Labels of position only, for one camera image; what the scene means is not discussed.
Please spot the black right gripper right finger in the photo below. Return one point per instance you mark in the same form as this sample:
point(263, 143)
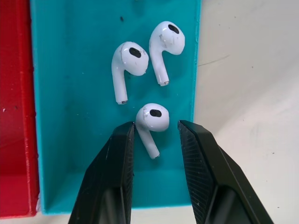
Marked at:
point(210, 172)

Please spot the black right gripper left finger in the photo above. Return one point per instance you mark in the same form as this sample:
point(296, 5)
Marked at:
point(109, 177)

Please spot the white earbud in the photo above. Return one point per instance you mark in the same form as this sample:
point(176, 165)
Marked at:
point(167, 39)
point(130, 60)
point(153, 119)

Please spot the red plastic bin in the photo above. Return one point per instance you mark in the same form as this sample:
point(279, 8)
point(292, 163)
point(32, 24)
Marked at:
point(14, 116)

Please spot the teal plastic tray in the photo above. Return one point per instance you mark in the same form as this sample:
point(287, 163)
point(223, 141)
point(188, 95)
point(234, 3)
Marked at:
point(81, 93)

